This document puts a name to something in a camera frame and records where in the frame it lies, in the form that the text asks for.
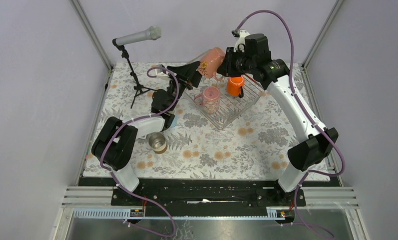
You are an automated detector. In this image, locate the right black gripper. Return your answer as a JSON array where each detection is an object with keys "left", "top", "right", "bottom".
[{"left": 216, "top": 47, "right": 256, "bottom": 78}]

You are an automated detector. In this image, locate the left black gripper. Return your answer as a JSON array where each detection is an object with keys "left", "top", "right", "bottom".
[{"left": 166, "top": 61, "right": 204, "bottom": 112}]

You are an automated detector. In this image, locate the orange mug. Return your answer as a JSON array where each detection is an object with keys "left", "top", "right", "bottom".
[{"left": 226, "top": 76, "right": 245, "bottom": 98}]

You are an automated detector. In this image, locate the black microphone tripod stand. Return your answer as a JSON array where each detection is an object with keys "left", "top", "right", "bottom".
[{"left": 117, "top": 46, "right": 156, "bottom": 109}]

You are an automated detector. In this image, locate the wire dish rack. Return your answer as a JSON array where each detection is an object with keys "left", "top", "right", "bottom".
[{"left": 183, "top": 76, "right": 262, "bottom": 130}]

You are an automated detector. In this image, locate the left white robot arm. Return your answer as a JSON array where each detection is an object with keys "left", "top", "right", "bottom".
[{"left": 91, "top": 61, "right": 202, "bottom": 206}]

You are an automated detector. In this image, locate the pink floral mug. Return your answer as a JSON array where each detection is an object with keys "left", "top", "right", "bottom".
[{"left": 193, "top": 86, "right": 221, "bottom": 114}]

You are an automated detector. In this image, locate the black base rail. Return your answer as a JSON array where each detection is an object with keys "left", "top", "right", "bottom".
[{"left": 110, "top": 177, "right": 307, "bottom": 218}]

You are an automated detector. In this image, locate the floral table mat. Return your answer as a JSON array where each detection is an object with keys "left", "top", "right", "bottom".
[{"left": 92, "top": 62, "right": 298, "bottom": 180}]

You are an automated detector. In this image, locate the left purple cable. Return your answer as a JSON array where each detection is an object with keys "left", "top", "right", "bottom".
[{"left": 99, "top": 66, "right": 180, "bottom": 239}]

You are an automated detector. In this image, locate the light blue mug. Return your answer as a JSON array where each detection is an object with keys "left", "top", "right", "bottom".
[{"left": 170, "top": 115, "right": 178, "bottom": 128}]

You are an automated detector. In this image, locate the purple cable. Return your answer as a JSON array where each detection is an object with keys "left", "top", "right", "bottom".
[
  {"left": 99, "top": 66, "right": 180, "bottom": 239},
  {"left": 232, "top": 9, "right": 346, "bottom": 240}
]

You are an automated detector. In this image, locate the pink textured mug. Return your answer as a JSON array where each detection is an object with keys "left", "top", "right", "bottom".
[{"left": 197, "top": 47, "right": 225, "bottom": 81}]

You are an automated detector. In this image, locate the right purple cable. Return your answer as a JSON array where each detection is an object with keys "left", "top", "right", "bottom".
[{"left": 232, "top": 9, "right": 346, "bottom": 240}]

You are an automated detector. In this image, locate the grey microphone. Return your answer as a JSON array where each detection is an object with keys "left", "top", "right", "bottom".
[{"left": 112, "top": 26, "right": 162, "bottom": 46}]

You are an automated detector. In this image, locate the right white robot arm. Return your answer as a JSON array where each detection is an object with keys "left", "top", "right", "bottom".
[{"left": 217, "top": 29, "right": 339, "bottom": 206}]

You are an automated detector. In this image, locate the cream brown-banded cup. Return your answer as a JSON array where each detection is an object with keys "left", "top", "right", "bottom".
[{"left": 148, "top": 132, "right": 167, "bottom": 154}]

